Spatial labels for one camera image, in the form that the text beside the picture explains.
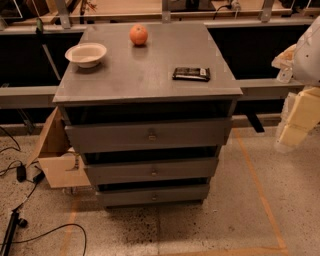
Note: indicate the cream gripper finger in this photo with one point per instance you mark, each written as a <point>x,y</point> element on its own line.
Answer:
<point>284,63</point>
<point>300,114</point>

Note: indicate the black rxbar chocolate bar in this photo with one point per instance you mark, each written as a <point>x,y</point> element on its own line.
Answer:
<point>192,74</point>

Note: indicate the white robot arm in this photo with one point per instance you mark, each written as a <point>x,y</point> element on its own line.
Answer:
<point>306,65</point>

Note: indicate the top grey drawer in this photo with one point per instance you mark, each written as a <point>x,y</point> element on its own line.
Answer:
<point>148,135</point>

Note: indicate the grey drawer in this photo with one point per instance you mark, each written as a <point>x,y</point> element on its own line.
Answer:
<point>151,170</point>
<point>148,135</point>
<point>153,195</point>

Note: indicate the middle grey drawer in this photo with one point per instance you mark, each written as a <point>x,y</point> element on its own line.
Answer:
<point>151,170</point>

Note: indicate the bottom grey drawer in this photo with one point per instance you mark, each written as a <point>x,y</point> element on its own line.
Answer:
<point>153,195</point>

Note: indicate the grey drawer cabinet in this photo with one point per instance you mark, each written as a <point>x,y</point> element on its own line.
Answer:
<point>134,84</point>

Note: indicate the orange fruit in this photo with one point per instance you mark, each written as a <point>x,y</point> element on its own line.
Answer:
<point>138,35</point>

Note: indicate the white bowl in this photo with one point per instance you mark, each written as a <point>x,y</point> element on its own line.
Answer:
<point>86,55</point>

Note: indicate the cardboard box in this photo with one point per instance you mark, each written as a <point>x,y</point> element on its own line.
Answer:
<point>62,166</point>

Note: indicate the black power adapter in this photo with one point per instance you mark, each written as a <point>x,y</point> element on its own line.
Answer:
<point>21,173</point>

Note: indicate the black tripod leg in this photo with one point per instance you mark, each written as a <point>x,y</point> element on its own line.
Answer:
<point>14,222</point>

